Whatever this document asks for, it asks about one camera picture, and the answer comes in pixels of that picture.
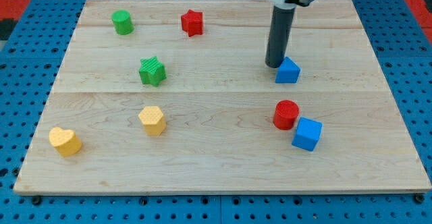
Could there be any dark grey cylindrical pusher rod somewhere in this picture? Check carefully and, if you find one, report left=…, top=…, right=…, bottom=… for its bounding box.
left=265, top=6, right=295, bottom=68

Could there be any red star block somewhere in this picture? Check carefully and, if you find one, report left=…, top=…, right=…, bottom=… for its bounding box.
left=181, top=9, right=204, bottom=37

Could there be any green star block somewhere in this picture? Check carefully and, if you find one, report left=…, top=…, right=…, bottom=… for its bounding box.
left=138, top=56, right=167, bottom=87

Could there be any blue triangle block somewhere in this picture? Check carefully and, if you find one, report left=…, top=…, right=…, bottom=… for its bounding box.
left=275, top=57, right=301, bottom=84

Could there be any red cylinder block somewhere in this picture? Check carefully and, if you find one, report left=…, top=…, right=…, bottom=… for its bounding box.
left=273, top=100, right=300, bottom=130

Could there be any blue cube block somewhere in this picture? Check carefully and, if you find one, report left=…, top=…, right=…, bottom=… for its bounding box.
left=292, top=117, right=323, bottom=152

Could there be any wooden board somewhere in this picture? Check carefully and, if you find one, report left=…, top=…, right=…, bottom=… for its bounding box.
left=14, top=0, right=431, bottom=196

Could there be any green cylinder block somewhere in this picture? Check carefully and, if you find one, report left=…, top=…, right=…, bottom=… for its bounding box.
left=111, top=9, right=134, bottom=35

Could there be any yellow hexagon block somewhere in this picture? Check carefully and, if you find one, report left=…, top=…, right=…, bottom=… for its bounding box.
left=138, top=106, right=167, bottom=136

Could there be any yellow heart block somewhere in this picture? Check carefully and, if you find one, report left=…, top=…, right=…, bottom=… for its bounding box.
left=49, top=127, right=82, bottom=157

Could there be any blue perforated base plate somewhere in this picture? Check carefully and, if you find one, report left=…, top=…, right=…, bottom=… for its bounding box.
left=1, top=0, right=431, bottom=223

